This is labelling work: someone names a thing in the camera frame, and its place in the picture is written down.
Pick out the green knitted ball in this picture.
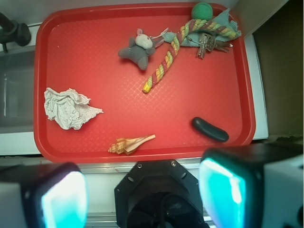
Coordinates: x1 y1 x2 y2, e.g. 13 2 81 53
191 2 213 20

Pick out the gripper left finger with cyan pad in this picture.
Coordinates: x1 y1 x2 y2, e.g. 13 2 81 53
0 162 89 228

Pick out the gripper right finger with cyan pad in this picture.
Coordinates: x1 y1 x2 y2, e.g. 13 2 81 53
199 142 304 228

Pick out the orange spiral seashell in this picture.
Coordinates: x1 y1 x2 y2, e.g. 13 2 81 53
108 134 156 155

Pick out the crumpled white paper towel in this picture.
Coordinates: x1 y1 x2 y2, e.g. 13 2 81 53
44 87 104 130

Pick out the grey plush mouse toy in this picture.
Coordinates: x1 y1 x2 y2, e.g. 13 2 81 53
118 28 169 71

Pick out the clear plastic bin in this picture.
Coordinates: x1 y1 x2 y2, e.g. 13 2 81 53
0 46 35 133

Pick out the multicolour twisted rope toy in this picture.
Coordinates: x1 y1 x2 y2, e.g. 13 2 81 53
142 19 237 94

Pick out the black clamp knob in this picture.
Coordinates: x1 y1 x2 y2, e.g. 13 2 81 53
0 13 31 54

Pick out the dark green plastic pickle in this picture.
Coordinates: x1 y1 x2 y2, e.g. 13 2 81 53
191 117 229 143

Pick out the teal frayed cloth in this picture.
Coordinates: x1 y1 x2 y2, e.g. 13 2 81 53
162 8 242 47

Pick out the bunch of metal keys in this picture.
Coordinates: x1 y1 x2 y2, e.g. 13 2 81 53
196 33 233 59

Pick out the red plastic tray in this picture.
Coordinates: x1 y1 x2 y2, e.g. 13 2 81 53
34 3 256 163

